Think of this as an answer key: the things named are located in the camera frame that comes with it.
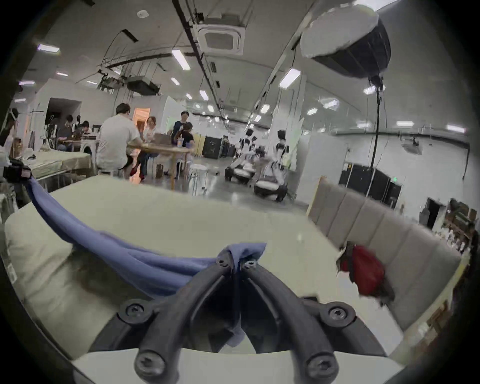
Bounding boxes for bed with beige sheet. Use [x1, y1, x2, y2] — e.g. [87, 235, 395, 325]
[4, 175, 409, 361]

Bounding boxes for white stool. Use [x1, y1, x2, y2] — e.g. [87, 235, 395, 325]
[187, 163, 209, 196]

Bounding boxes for bed with pale sheet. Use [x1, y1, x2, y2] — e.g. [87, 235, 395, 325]
[20, 149, 93, 181]

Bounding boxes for wooden table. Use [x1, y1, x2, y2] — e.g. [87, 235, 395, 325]
[127, 142, 196, 190]

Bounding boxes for black cabinets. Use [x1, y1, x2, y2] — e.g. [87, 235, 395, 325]
[339, 162, 406, 208]

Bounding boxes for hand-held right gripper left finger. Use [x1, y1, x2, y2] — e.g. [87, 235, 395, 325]
[90, 250, 241, 381]

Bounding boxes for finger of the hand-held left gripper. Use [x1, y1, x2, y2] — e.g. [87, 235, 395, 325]
[3, 158, 33, 184]

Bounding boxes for blue shirt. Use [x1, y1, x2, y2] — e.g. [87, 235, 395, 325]
[26, 175, 269, 347]

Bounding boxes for white wheeled robot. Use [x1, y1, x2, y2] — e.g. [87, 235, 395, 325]
[254, 130, 290, 203]
[224, 128, 260, 184]

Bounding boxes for softbox lamp on stand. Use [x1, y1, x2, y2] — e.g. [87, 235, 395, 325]
[300, 1, 393, 190]

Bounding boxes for grey padded headboard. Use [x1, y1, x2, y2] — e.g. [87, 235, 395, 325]
[307, 176, 464, 332]

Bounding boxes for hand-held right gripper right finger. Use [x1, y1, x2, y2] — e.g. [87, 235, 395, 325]
[238, 257, 388, 382]

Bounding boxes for red bag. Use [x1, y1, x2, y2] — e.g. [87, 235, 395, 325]
[335, 241, 397, 307]

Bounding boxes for black equipment cases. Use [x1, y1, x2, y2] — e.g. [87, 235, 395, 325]
[202, 135, 238, 160]

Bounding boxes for group of people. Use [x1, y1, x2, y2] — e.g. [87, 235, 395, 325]
[55, 114, 94, 151]

